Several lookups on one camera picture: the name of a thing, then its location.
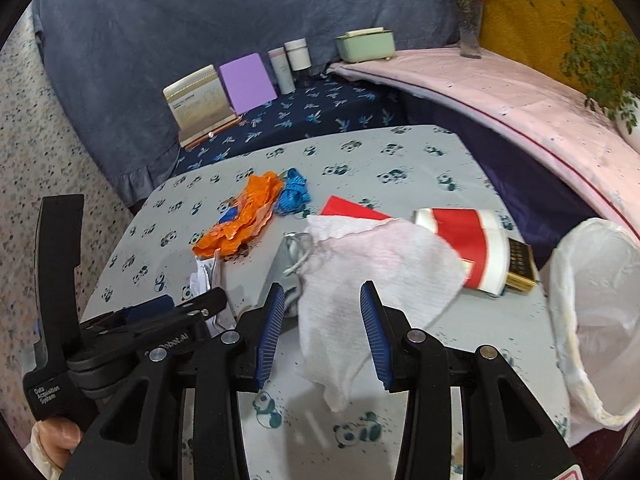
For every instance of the white paper towel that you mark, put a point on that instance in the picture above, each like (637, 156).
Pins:
(380, 260)

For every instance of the blue wrapper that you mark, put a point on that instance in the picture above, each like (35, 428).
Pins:
(292, 195)

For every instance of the white ribbed plant pot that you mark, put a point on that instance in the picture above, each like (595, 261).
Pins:
(631, 117)

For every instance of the white paper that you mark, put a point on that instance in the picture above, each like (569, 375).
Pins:
(202, 280)

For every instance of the red paper sheet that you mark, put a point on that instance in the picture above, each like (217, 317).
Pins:
(345, 207)

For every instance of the blue-grey cloth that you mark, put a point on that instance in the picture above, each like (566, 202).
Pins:
(150, 25)

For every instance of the panda print tablecloth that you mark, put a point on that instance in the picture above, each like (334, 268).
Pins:
(370, 165)

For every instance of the navy printed cloth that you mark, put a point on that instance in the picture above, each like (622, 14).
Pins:
(325, 105)

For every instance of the red and white paper cup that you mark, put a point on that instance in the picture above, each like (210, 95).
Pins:
(465, 240)

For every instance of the pink cloth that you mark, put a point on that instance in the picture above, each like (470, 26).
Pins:
(500, 105)

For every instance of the tall white bottle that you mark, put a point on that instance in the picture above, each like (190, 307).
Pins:
(281, 70)

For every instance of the white jar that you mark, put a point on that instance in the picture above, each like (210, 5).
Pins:
(298, 55)

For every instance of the black and gold box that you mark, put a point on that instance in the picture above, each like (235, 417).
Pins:
(520, 265)

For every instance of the desk calendar on wooden stand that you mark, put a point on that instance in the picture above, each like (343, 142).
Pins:
(200, 102)

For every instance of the person's left hand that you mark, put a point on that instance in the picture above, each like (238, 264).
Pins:
(55, 435)

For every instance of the purple notebook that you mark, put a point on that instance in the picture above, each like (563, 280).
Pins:
(247, 82)

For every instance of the yellow cloth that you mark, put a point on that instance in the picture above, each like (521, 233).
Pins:
(515, 25)

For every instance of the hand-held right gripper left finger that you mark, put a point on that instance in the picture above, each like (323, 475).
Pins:
(270, 332)

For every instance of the green tissue box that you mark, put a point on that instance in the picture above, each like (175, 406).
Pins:
(365, 45)

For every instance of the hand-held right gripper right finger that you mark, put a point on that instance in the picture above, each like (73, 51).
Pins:
(375, 332)

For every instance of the glass vase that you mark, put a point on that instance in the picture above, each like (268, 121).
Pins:
(470, 35)

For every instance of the dark purple cloth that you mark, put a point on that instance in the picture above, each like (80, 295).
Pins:
(515, 180)

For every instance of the green leafy plant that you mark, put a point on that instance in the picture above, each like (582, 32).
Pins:
(595, 55)

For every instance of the orange plastic bag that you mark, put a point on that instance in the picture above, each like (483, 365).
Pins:
(240, 225)

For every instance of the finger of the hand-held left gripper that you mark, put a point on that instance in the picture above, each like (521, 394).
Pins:
(200, 305)
(150, 308)

